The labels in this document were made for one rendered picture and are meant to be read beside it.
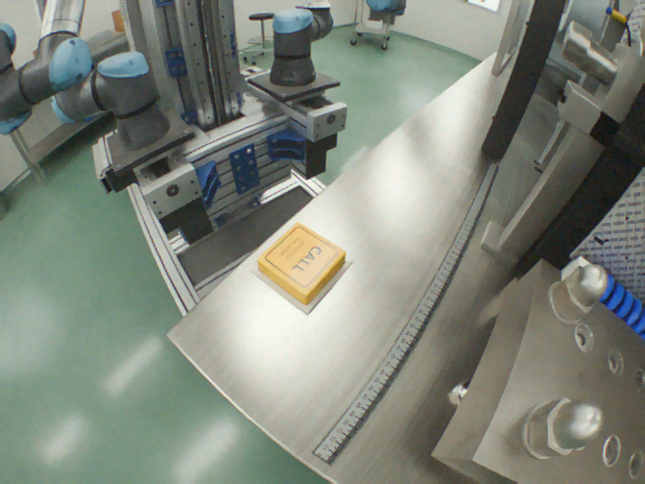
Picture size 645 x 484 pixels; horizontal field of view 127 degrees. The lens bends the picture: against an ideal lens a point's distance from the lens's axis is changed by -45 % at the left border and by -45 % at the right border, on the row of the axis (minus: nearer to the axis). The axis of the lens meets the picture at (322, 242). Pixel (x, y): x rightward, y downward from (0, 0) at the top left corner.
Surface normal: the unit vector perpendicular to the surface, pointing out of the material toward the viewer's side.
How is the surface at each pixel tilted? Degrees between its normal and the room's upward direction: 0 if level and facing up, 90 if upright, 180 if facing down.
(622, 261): 90
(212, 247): 0
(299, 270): 0
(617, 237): 90
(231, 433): 0
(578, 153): 90
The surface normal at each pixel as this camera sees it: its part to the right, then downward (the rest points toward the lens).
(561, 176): -0.61, 0.62
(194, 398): 0.04, -0.60
